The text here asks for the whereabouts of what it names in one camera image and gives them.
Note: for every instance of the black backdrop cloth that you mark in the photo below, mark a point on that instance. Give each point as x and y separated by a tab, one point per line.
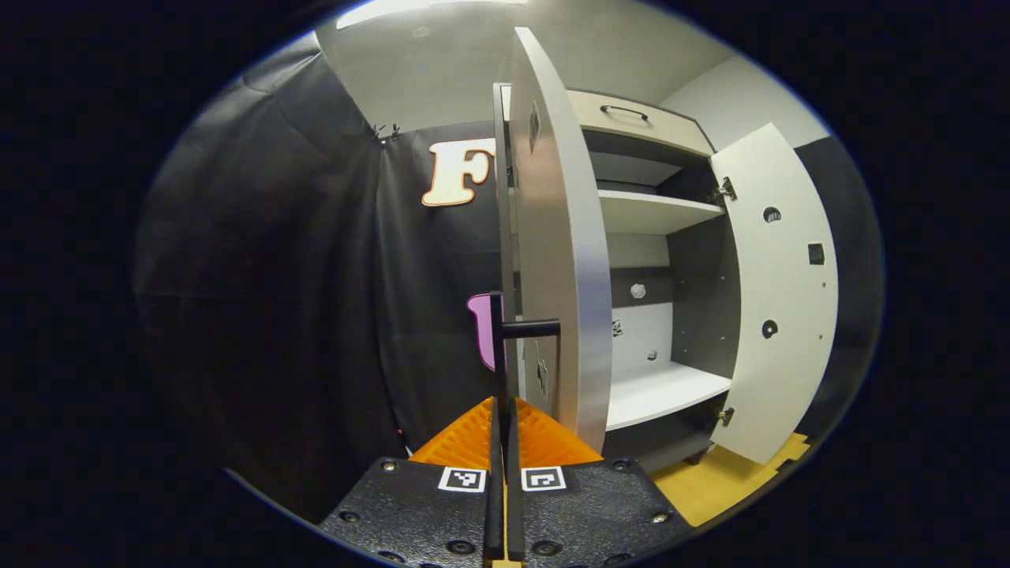
276	276

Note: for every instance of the beige shoe cabinet door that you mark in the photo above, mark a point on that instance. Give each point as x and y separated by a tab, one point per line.
564	276
789	276

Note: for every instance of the beige cabinet drawer front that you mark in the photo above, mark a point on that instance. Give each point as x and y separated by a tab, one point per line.
678	130

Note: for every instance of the metal door hinge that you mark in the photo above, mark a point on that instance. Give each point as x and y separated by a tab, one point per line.
725	416
722	191

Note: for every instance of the ceiling light panel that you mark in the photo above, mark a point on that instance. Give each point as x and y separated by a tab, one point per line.
426	9

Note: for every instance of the beige double-door shoe cabinet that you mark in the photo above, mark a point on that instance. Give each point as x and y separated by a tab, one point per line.
702	292

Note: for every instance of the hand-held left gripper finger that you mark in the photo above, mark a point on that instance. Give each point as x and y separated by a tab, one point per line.
495	489
514	489

